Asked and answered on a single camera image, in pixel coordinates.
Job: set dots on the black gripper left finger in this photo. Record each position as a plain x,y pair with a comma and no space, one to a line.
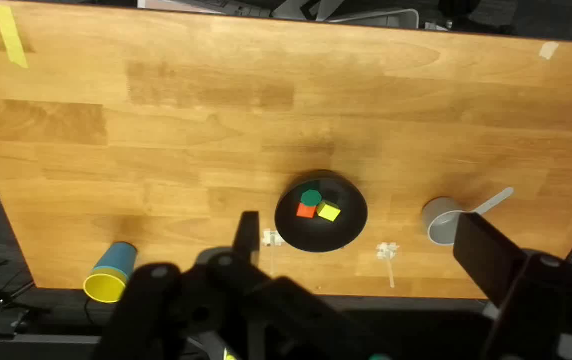
248,232

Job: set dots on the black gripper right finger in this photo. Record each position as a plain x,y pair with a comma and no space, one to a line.
486,256

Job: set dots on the red cube block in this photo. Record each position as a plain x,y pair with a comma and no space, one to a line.
305,211

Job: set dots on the green cylinder block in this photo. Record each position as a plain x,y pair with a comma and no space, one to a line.
311,196

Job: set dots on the yellow cube block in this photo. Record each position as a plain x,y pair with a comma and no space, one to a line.
329,213

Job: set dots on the black bowl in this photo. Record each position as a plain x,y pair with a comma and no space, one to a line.
343,232

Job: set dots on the clear plastic stand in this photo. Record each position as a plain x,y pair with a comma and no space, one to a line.
386,253
270,238

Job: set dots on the grey measuring cup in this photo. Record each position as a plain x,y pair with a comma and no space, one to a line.
437,219

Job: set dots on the blue plastic cup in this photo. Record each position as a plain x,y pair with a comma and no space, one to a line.
122,256

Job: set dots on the yellow plastic cup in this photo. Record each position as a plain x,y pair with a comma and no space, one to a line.
104,286

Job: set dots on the white tape piece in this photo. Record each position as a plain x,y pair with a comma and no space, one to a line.
548,51

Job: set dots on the yellow tape strip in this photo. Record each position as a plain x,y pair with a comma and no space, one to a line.
11,36

